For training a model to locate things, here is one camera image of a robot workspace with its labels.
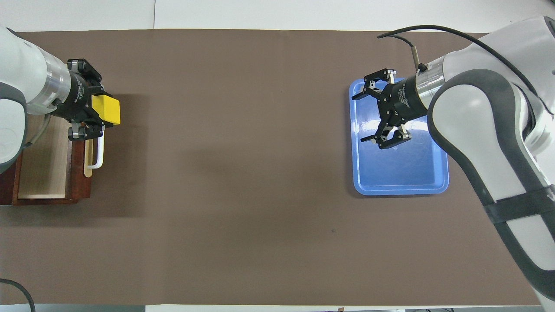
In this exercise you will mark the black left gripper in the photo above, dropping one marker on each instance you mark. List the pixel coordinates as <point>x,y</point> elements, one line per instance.
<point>76,99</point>

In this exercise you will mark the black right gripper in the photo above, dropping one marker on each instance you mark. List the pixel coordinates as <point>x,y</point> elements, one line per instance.
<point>403,104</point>

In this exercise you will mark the yellow cube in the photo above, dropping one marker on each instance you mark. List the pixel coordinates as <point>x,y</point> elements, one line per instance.
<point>106,110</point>

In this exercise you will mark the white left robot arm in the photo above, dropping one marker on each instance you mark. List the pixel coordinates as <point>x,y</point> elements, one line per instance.
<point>21,86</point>

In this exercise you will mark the blue plastic tray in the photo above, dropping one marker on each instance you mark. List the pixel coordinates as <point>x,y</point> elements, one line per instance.
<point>390,173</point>

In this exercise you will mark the brown table mat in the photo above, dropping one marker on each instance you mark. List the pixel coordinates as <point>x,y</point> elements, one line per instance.
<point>243,173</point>

